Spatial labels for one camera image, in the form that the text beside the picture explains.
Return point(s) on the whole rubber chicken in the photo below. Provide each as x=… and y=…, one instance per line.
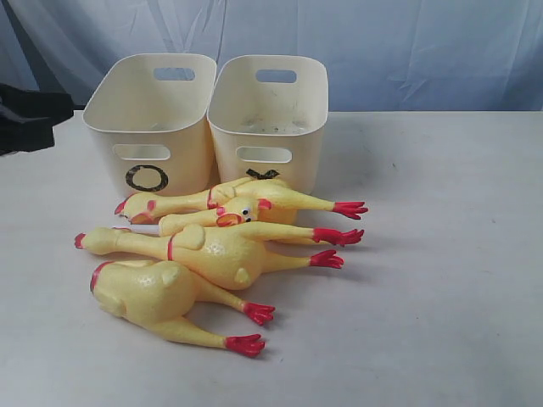
x=146, y=207
x=231, y=257

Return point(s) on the headless rubber chicken body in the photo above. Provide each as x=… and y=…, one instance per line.
x=157, y=296

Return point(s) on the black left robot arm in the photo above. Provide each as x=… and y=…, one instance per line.
x=28, y=118

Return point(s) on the severed rubber chicken head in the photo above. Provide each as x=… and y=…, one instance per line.
x=236, y=211

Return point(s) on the cream bin marked X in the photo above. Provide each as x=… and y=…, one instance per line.
x=268, y=112

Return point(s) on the cream bin marked O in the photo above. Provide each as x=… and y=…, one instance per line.
x=148, y=119

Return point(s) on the blue-grey backdrop curtain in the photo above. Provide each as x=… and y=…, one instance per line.
x=380, y=55

